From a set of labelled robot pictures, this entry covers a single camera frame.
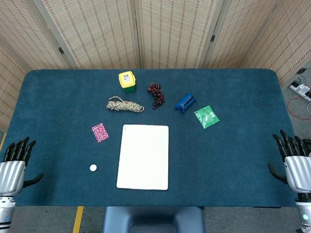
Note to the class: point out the white rectangular board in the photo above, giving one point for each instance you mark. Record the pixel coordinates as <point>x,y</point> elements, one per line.
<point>143,157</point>

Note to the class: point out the white round magnet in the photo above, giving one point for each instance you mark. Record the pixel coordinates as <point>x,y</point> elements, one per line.
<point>93,168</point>

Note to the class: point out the white power strip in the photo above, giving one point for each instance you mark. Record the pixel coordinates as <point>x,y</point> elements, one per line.
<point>303,89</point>

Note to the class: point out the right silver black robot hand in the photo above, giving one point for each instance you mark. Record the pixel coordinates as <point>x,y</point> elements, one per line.
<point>298,172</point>

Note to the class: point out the yellow lidded green container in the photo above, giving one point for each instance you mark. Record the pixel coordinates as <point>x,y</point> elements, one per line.
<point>126,81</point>

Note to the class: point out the dark blue table cloth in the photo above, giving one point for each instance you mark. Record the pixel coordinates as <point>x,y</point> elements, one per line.
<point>218,157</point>

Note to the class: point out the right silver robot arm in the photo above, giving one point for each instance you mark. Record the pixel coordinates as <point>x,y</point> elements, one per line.
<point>303,213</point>

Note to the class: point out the dark red grape bunch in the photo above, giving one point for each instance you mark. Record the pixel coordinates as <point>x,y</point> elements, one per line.
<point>156,94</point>

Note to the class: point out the woven bamboo folding screen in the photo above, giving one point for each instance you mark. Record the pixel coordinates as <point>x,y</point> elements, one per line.
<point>97,31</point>

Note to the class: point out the blue zipper pouch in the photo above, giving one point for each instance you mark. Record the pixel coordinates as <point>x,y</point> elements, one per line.
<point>185,103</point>

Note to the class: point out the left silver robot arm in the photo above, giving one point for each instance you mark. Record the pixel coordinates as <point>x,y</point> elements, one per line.
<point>6,211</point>

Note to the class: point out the green foil packet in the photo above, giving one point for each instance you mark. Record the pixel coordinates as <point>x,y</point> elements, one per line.
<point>207,117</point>

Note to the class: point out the black screen hinge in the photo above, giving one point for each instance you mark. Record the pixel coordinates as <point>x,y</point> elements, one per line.
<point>61,50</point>
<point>213,38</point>
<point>301,71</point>

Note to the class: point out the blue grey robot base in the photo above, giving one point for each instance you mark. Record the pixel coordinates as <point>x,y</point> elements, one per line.
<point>153,218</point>

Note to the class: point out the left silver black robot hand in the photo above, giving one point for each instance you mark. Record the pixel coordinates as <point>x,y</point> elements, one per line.
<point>12,174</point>

